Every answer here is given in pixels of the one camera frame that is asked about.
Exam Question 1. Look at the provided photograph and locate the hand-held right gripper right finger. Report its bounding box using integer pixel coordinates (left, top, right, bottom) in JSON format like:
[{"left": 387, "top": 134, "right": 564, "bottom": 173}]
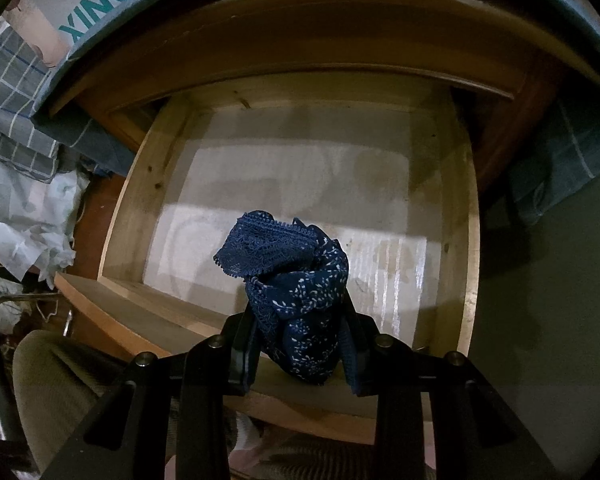
[{"left": 337, "top": 305, "right": 556, "bottom": 480}]

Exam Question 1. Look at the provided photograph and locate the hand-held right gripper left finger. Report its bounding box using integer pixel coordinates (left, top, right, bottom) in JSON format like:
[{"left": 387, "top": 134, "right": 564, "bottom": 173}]
[{"left": 42, "top": 312, "right": 261, "bottom": 480}]

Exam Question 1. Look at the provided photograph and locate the dark blue patterned underwear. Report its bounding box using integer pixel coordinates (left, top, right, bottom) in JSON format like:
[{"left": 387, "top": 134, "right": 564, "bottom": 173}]
[{"left": 213, "top": 211, "right": 350, "bottom": 387}]

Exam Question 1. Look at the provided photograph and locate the wooden drawer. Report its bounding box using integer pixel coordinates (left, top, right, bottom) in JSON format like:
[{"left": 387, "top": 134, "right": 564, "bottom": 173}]
[{"left": 54, "top": 72, "right": 482, "bottom": 446}]

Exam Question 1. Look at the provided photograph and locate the beige cushioned chair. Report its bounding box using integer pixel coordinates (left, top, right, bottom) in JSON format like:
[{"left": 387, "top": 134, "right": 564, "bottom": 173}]
[{"left": 0, "top": 277, "right": 141, "bottom": 476}]

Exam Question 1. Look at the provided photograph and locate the bed with green sheet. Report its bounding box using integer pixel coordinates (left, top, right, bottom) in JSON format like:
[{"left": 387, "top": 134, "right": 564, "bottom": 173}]
[{"left": 472, "top": 160, "right": 600, "bottom": 476}]

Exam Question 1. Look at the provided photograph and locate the white crumpled plastic sheet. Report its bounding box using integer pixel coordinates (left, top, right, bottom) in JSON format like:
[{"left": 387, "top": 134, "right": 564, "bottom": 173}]
[{"left": 0, "top": 152, "right": 88, "bottom": 283}]

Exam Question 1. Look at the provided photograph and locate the blue checked cloth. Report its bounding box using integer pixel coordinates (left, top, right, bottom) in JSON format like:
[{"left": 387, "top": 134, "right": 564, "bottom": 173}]
[{"left": 30, "top": 0, "right": 600, "bottom": 226}]

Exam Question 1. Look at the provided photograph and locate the grey plaid bedding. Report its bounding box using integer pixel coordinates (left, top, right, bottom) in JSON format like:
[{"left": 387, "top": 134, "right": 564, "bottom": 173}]
[{"left": 0, "top": 22, "right": 63, "bottom": 183}]

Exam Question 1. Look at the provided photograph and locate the leaf print curtain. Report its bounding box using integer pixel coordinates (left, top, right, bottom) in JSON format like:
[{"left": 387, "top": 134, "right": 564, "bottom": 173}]
[{"left": 5, "top": 0, "right": 73, "bottom": 68}]

